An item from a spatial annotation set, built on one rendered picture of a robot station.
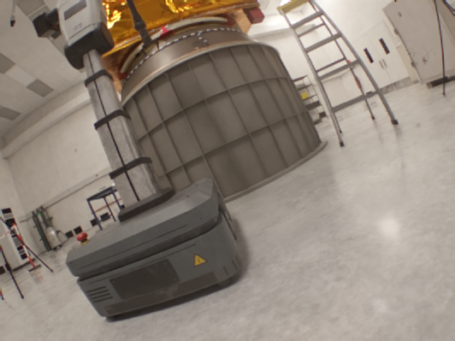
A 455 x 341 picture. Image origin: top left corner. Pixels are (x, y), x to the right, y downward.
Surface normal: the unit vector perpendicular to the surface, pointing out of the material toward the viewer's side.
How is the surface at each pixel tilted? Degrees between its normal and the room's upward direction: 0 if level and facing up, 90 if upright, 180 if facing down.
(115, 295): 90
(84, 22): 90
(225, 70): 90
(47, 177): 90
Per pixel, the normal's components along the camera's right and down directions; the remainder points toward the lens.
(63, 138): 0.18, -0.02
